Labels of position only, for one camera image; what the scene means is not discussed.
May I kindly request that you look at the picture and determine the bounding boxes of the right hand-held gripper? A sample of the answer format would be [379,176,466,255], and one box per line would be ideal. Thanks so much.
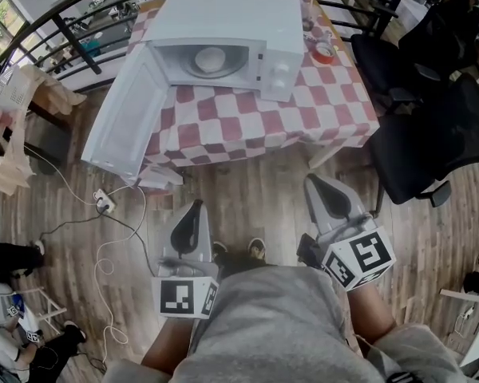
[297,173,397,293]

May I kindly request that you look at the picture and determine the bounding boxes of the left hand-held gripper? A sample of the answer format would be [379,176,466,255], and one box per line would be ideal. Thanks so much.
[150,199,220,321]

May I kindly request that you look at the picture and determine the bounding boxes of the white bowl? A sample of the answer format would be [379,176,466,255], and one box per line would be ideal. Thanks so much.
[194,47,227,75]

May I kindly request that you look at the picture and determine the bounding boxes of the white microwave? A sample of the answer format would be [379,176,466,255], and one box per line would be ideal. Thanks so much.
[81,0,306,187]

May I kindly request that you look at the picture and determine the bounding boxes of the person's left forearm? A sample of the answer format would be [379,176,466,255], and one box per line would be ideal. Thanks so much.
[141,316,196,374]

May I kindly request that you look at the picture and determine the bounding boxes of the person's right forearm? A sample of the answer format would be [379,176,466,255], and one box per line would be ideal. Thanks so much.
[345,283,398,346]

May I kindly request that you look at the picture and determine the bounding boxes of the person's left shoe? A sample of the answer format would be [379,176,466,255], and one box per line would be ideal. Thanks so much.
[212,240,229,263]

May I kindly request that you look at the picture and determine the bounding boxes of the wooden table with white legs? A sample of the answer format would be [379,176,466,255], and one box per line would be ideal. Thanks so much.
[259,0,346,170]

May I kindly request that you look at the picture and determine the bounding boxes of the person's right shoe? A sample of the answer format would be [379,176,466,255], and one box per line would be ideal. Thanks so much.
[247,237,268,261]

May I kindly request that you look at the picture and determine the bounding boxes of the white power strip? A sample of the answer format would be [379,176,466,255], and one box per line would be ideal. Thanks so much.
[93,188,117,214]

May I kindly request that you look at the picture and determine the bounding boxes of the red white checkered tablecloth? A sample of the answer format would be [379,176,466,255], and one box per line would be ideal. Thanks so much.
[126,0,381,189]

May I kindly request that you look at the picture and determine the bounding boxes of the black office chair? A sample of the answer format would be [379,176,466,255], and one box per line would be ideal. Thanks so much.
[369,73,479,217]
[350,0,479,111]

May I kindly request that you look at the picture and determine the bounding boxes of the person's grey shirt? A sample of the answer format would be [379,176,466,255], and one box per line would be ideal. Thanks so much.
[103,265,464,383]

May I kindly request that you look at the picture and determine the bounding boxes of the red tape roll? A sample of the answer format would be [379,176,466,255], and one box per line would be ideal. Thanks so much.
[311,42,336,65]

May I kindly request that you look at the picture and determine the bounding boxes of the dark wooden side table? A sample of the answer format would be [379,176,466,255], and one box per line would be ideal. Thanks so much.
[27,100,75,135]

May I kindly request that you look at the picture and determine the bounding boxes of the beige cloth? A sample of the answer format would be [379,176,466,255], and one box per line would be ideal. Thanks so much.
[0,64,89,195]

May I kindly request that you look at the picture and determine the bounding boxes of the clear plastic cup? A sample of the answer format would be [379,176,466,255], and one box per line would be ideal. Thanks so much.
[301,0,317,31]

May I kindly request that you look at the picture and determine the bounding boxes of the black metal railing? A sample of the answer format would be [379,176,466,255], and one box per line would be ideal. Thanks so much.
[0,0,400,93]

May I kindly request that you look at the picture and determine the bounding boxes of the small white perforated basket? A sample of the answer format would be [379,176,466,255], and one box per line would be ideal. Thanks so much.
[0,65,37,111]

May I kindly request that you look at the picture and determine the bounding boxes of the window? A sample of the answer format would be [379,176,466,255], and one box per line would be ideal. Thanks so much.
[0,0,31,75]

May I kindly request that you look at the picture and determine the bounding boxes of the black cable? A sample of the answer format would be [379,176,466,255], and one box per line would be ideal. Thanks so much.
[38,209,160,278]

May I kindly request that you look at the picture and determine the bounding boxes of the white cable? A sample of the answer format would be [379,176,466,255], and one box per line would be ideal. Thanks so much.
[93,184,148,362]
[23,144,101,207]

